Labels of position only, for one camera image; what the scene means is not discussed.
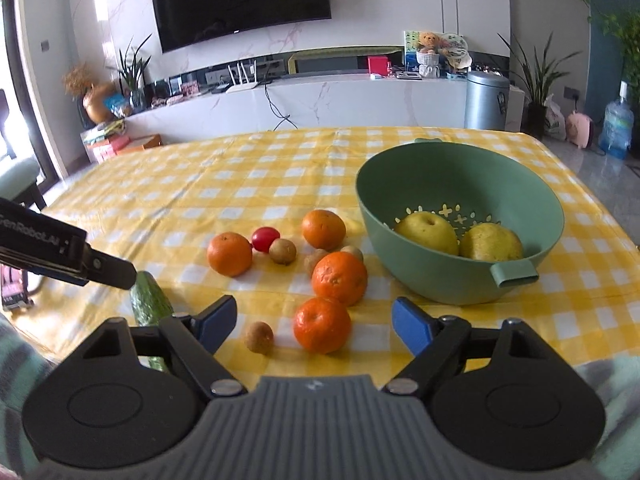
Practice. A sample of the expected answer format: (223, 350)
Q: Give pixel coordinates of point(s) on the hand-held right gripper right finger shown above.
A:
(412, 322)

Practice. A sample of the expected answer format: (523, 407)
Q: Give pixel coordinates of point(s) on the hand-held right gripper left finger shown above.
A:
(217, 317)

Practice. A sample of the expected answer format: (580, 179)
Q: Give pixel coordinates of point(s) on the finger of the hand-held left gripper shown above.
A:
(112, 267)

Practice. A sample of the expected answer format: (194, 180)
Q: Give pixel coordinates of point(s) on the green cucumber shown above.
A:
(147, 300)

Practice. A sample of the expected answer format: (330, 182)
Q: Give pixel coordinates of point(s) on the green colander bowl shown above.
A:
(400, 260)

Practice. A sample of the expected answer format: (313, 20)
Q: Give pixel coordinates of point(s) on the orange mandarin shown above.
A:
(321, 325)
(340, 278)
(229, 254)
(324, 229)

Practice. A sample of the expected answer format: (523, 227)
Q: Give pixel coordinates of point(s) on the red cherry tomato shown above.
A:
(265, 239)

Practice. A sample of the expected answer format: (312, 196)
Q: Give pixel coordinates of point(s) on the brown kiwi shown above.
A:
(315, 261)

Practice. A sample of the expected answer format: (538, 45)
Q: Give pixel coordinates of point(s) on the pink object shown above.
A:
(12, 287)

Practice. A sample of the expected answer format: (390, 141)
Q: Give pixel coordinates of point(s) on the green cushioned stool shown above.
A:
(17, 175)

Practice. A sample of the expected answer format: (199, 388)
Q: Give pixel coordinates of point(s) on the yellow pear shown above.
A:
(426, 232)
(491, 242)

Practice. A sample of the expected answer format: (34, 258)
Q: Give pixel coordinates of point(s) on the pile of books and boxes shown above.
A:
(115, 145)

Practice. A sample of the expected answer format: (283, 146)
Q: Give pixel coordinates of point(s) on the mint striped cloth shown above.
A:
(20, 370)

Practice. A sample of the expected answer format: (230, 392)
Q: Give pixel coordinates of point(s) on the gold vase dried flowers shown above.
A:
(97, 105)

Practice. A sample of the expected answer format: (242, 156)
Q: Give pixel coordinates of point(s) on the blue snack bag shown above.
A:
(117, 105)

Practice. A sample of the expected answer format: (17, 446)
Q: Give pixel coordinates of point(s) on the green plant glass vase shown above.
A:
(131, 75)

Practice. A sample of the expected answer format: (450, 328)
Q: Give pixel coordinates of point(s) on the white router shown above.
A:
(242, 82)

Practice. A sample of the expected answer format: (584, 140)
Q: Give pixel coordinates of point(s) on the white marble tv cabinet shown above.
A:
(350, 100)

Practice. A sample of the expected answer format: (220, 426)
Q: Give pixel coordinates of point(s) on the silver trash can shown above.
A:
(486, 102)

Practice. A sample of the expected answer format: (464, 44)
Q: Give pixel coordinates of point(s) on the potted plant black pot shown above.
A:
(536, 115)

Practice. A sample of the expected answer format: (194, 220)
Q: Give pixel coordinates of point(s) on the white plastic bag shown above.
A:
(555, 120)

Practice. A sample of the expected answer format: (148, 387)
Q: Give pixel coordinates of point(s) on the pink pig heater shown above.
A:
(579, 130)

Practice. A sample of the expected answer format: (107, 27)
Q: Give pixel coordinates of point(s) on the red box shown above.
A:
(378, 66)

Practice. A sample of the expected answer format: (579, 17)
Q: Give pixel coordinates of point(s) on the printed hand fan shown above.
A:
(455, 50)

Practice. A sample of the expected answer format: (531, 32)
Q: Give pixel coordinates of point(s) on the green printed card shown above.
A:
(411, 42)

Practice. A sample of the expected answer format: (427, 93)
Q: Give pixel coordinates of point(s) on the brown teddy bear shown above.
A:
(428, 42)

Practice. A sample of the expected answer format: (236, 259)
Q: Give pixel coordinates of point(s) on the blue water bottle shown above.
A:
(616, 125)

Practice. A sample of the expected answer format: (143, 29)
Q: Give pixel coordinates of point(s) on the black flat television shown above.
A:
(240, 0)

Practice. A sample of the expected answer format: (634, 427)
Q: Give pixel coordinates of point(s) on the green climbing plant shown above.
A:
(620, 40)

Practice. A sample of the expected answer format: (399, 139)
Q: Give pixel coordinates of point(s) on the wall socket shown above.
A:
(572, 93)

